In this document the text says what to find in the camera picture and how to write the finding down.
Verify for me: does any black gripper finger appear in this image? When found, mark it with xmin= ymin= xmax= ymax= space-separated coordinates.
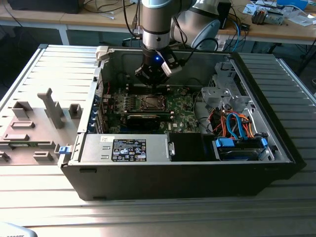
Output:
xmin=158 ymin=73 xmax=171 ymax=86
xmin=134 ymin=63 xmax=160 ymax=87

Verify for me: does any CPU with silver lid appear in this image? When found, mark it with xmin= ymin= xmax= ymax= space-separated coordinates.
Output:
xmin=145 ymin=97 xmax=161 ymax=109

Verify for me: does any metal socket cover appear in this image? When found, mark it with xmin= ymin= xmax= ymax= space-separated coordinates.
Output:
xmin=139 ymin=95 xmax=166 ymax=111

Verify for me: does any CPU cooler heatsink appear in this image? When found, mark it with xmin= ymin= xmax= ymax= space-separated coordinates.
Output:
xmin=251 ymin=6 xmax=269 ymax=25

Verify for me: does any green motherboard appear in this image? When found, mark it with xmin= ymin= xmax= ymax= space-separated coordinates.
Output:
xmin=103 ymin=85 xmax=202 ymax=134

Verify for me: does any graphics card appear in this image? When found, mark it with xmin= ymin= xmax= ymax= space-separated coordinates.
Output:
xmin=125 ymin=113 xmax=161 ymax=131

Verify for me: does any beige case latch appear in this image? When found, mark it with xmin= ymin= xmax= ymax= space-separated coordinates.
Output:
xmin=95 ymin=45 xmax=111 ymax=62

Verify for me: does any metal drive cage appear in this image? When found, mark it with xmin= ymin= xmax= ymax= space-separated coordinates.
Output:
xmin=200 ymin=61 xmax=255 ymax=112

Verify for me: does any wooden desk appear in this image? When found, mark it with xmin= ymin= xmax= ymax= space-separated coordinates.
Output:
xmin=0 ymin=2 xmax=143 ymax=46
xmin=214 ymin=2 xmax=316 ymax=46

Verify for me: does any blue disk carrier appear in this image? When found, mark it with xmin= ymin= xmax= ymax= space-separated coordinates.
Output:
xmin=213 ymin=137 xmax=269 ymax=156

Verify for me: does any black upright box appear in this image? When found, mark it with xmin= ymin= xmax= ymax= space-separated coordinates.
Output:
xmin=218 ymin=1 xmax=232 ymax=30

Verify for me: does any grey power supply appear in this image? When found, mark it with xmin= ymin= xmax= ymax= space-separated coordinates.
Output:
xmin=78 ymin=133 xmax=176 ymax=164

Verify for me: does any black PC case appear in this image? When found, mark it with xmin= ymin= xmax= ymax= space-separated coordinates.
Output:
xmin=57 ymin=45 xmax=308 ymax=201

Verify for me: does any hard disk drive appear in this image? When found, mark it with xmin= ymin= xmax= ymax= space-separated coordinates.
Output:
xmin=218 ymin=147 xmax=261 ymax=161

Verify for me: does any black computer box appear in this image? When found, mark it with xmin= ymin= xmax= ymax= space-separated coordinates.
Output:
xmin=6 ymin=0 xmax=81 ymax=15

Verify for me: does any grey parts rack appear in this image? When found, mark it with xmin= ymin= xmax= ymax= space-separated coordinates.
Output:
xmin=0 ymin=87 xmax=86 ymax=166

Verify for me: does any silver drive unit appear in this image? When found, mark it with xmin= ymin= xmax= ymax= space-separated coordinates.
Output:
xmin=266 ymin=11 xmax=284 ymax=26

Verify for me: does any blue box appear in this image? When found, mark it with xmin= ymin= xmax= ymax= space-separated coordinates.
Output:
xmin=276 ymin=0 xmax=309 ymax=10

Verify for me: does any pale teach pendant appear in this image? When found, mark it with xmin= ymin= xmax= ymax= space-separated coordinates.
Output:
xmin=0 ymin=221 xmax=38 ymax=237

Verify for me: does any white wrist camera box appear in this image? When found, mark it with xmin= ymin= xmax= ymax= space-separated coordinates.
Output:
xmin=159 ymin=50 xmax=183 ymax=77

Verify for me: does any orange wire bundle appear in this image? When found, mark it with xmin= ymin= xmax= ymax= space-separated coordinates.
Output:
xmin=209 ymin=109 xmax=259 ymax=139

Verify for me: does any blue flat wire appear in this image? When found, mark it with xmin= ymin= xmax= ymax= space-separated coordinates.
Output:
xmin=226 ymin=112 xmax=245 ymax=139

